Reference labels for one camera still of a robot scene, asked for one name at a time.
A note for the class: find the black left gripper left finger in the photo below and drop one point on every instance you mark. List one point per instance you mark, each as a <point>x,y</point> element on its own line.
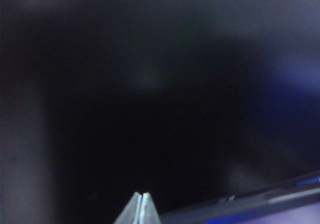
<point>132,209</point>

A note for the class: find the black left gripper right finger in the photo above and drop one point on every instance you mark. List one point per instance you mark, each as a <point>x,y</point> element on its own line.
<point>148,209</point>

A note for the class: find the black Hasee laptop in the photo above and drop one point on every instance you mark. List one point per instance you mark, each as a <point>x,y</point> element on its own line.
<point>175,109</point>

